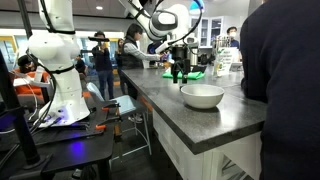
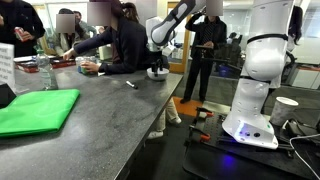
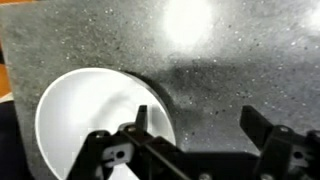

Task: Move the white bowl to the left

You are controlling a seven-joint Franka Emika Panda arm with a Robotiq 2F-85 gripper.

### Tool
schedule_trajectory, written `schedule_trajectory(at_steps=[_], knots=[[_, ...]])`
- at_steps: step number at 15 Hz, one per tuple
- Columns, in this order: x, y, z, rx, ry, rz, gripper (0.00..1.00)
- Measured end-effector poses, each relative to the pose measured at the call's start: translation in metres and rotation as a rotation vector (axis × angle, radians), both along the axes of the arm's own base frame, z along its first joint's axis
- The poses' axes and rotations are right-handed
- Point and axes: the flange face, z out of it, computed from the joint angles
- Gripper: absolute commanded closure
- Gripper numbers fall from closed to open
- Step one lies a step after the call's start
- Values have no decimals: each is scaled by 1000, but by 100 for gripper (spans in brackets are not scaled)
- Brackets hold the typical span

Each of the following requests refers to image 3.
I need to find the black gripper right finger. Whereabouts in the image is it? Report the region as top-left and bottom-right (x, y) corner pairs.
(239, 105), (320, 180)

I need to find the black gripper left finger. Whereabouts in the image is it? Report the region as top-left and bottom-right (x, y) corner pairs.
(65, 104), (183, 180)

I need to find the white bowl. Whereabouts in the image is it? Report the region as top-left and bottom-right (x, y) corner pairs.
(34, 67), (177, 180)

